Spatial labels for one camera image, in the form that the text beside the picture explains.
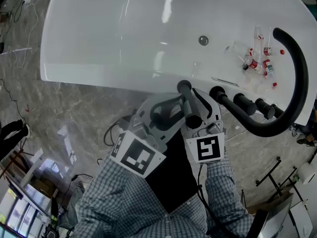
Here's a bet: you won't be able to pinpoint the black metal rack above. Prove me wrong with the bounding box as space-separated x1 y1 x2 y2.
255 157 304 204

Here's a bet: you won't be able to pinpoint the person's black trousers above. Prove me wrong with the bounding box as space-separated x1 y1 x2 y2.
145 130 199 214

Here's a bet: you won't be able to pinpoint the white cylinder roll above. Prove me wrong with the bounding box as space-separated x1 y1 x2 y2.
298 162 316 185

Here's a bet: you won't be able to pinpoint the person's right forearm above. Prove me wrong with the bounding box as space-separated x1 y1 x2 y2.
203 155 248 223

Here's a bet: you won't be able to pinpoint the black handheld shower wand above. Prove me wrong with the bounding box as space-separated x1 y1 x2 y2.
177 80 203 130

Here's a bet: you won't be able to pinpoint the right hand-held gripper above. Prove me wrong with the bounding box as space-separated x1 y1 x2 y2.
183 88 226 164

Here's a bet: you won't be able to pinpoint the white bathtub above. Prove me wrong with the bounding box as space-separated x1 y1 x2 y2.
39 0 317 127

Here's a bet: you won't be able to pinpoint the brown cardboard box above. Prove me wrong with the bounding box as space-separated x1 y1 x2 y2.
247 192 294 217

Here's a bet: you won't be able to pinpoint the white side table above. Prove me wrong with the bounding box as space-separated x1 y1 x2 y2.
0 146 61 223

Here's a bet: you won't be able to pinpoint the black floor cable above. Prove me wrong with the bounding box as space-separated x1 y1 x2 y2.
0 79 27 123

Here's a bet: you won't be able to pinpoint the black curved faucet spout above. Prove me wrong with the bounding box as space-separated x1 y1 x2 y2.
209 27 310 137

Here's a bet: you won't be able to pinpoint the person's checked shirt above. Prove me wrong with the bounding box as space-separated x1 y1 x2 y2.
74 152 256 238

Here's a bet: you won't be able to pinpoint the lit computer screen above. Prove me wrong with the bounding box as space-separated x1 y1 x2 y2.
0 186 50 237

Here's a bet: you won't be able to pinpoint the person's left forearm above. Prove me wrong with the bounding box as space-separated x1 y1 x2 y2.
81 155 152 223

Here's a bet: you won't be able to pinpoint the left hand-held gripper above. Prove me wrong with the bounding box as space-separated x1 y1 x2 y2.
110 93 187 179

